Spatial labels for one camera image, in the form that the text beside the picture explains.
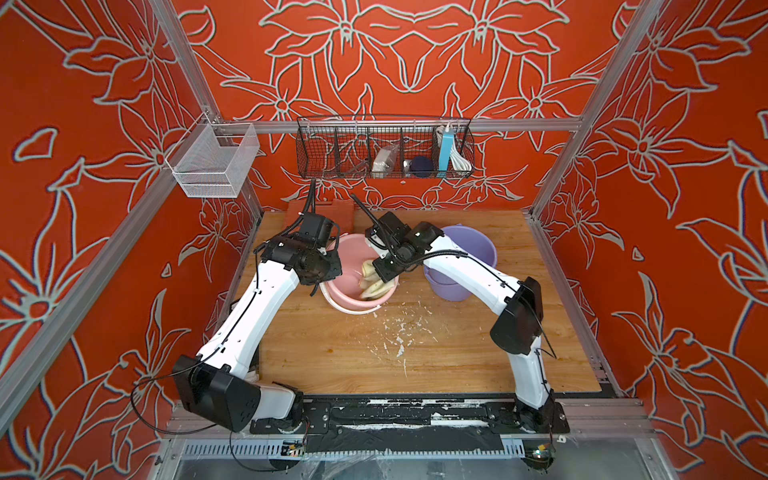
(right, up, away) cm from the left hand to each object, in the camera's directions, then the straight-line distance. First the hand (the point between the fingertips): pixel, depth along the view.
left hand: (333, 267), depth 77 cm
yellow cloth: (+10, -5, +4) cm, 12 cm away
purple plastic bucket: (+42, +7, +12) cm, 44 cm away
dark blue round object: (+26, +31, +18) cm, 45 cm away
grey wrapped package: (+14, +32, +14) cm, 37 cm away
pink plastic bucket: (+3, -6, -5) cm, 8 cm away
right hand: (+11, -2, +5) cm, 12 cm away
